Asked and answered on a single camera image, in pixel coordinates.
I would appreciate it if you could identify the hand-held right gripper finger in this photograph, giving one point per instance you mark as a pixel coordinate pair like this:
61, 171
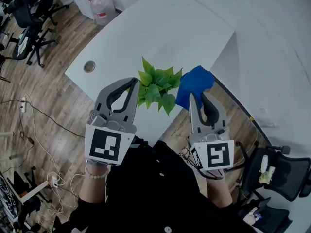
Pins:
194, 118
222, 116

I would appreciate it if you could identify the white wall socket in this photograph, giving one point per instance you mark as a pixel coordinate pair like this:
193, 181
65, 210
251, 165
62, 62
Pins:
267, 118

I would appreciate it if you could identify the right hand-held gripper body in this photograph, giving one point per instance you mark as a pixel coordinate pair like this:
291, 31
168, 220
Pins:
216, 155

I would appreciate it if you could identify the green potted plant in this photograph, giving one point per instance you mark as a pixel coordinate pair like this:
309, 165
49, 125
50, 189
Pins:
158, 86

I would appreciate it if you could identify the white paper sheets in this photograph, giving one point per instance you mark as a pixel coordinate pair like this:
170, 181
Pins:
23, 42

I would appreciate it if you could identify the blue cloth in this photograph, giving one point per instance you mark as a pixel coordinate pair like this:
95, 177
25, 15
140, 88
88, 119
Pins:
194, 84

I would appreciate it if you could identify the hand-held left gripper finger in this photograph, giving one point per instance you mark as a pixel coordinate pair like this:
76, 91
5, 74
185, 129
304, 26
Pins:
102, 96
133, 105

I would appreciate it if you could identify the person's black clothing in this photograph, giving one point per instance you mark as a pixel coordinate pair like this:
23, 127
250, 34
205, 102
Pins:
155, 198

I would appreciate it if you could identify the white desk frame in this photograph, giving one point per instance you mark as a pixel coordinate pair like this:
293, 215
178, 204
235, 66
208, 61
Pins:
34, 192

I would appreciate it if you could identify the person's right forearm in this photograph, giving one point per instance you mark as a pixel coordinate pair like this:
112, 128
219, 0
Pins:
218, 190

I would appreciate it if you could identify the white power strip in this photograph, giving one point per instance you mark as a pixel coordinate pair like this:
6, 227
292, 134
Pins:
23, 105
55, 181

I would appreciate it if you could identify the pale plush toy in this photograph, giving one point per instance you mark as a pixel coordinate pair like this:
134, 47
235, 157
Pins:
252, 217

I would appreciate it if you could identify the grey wristband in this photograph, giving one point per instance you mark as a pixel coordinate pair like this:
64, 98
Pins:
97, 163

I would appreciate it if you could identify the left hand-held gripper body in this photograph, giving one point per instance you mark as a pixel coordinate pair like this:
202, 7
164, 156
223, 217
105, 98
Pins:
105, 144

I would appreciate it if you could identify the person's left forearm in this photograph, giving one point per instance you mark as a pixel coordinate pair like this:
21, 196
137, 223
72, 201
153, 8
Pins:
93, 189

